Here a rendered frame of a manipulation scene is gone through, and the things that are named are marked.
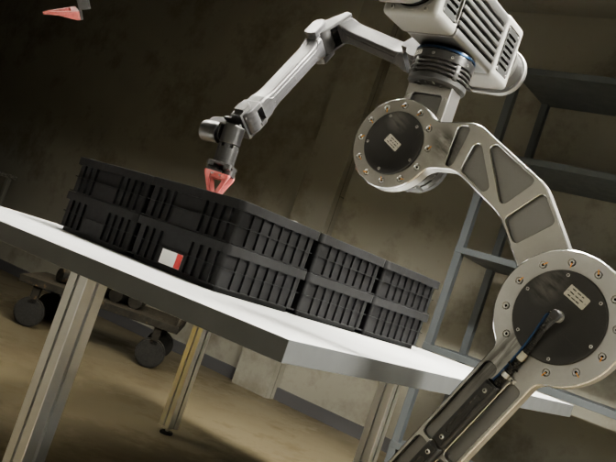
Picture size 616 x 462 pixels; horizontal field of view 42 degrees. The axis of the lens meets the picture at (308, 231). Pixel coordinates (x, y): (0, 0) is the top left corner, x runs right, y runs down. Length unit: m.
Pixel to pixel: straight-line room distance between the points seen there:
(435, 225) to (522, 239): 3.42
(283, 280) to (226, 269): 0.20
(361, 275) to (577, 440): 2.42
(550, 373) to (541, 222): 0.28
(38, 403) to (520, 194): 1.05
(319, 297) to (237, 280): 0.30
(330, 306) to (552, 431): 2.49
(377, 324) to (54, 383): 1.02
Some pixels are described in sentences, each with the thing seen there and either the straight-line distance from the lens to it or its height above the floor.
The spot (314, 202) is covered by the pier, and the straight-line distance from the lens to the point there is 5.33.
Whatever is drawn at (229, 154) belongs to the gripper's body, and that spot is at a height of 1.04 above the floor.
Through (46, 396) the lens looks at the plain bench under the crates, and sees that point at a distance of 1.78.
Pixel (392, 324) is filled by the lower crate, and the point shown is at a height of 0.76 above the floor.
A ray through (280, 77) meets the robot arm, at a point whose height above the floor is 1.30.
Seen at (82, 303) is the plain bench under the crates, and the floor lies 0.60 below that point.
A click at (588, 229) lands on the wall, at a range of 4.65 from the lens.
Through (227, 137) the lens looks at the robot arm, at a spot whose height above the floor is 1.08.
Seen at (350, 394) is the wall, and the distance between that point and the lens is 5.06.
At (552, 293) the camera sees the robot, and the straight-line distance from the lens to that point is 1.48.
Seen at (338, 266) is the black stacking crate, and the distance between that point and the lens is 2.23.
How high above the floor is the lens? 0.80
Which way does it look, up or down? 3 degrees up
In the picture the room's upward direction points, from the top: 19 degrees clockwise
